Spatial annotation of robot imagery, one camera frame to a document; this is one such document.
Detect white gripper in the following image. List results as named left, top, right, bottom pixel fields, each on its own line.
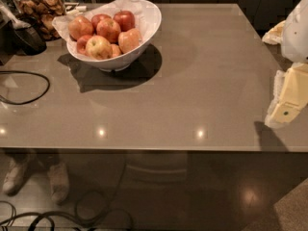
left=262, top=0, right=308, bottom=129

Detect white ceramic bowl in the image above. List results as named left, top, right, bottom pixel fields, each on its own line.
left=65, top=0, right=163, bottom=72

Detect white paper bowl liner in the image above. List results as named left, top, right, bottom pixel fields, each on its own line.
left=51, top=0, right=159, bottom=43

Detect dark red apple back right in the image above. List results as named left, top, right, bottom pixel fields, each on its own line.
left=114, top=11, right=135, bottom=32

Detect small apple front right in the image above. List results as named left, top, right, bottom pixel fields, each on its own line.
left=112, top=44, right=122, bottom=58

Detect red apple centre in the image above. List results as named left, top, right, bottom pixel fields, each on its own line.
left=96, top=18, right=121, bottom=43

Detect yellow red apple front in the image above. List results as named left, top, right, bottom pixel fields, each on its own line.
left=86, top=36, right=113, bottom=60

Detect red apple back middle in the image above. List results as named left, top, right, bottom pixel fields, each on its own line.
left=91, top=13, right=110, bottom=28

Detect small red apple left front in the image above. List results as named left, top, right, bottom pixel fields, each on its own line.
left=76, top=35, right=91, bottom=55

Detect red apple left back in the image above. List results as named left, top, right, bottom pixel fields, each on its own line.
left=68, top=15, right=94, bottom=40

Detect small white box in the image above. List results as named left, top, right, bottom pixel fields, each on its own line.
left=76, top=6, right=87, bottom=12

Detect glass jar of cookies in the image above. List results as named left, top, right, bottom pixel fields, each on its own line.
left=13, top=0, right=65, bottom=41

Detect right white shoe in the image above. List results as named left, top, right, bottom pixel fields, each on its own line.
left=47, top=162, right=69, bottom=204

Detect white shoe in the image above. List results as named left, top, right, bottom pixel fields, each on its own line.
left=2, top=155, right=32, bottom=195
left=47, top=162, right=69, bottom=204

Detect black round appliance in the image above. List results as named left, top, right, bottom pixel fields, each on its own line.
left=13, top=17, right=46, bottom=55

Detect left white shoe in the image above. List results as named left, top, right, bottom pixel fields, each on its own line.
left=2, top=155, right=32, bottom=195

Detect black cables on floor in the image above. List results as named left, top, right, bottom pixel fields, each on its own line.
left=0, top=154, right=134, bottom=231

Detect black cable on table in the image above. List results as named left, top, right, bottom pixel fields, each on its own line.
left=0, top=70, right=51, bottom=106

